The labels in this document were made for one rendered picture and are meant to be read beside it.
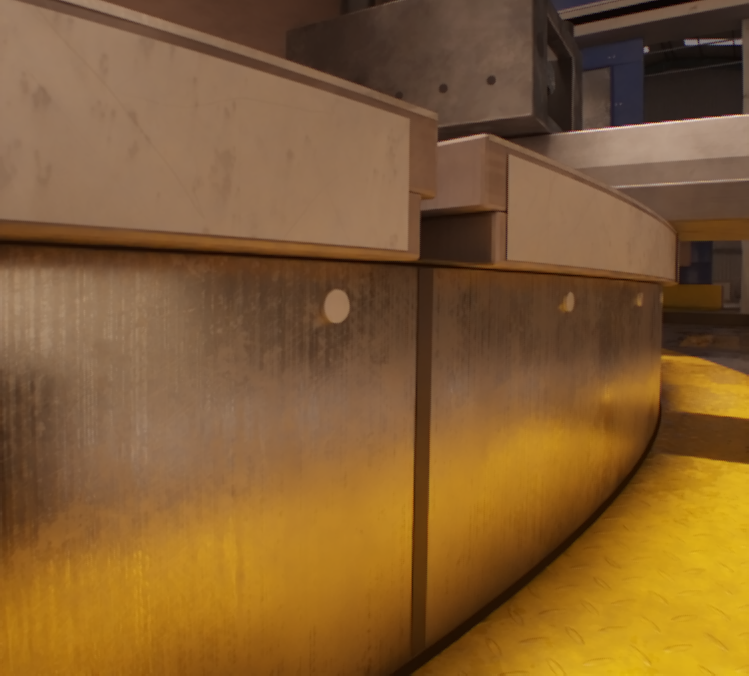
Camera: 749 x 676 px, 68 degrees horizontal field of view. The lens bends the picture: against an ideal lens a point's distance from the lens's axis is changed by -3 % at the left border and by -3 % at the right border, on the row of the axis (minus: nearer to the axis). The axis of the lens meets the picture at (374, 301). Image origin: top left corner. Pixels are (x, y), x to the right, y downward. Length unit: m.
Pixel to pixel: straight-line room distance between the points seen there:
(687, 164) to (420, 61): 0.41
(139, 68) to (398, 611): 0.30
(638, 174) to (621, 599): 0.58
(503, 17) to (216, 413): 0.76
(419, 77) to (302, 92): 0.70
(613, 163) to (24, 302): 0.79
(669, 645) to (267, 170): 0.37
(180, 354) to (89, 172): 0.08
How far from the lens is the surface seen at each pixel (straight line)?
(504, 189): 0.35
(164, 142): 0.21
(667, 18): 5.21
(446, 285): 0.34
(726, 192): 0.82
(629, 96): 5.21
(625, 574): 0.52
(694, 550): 0.59
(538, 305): 0.45
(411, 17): 0.98
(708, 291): 8.50
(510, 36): 0.90
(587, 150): 0.91
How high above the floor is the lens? 0.22
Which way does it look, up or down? 1 degrees down
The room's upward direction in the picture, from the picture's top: 1 degrees clockwise
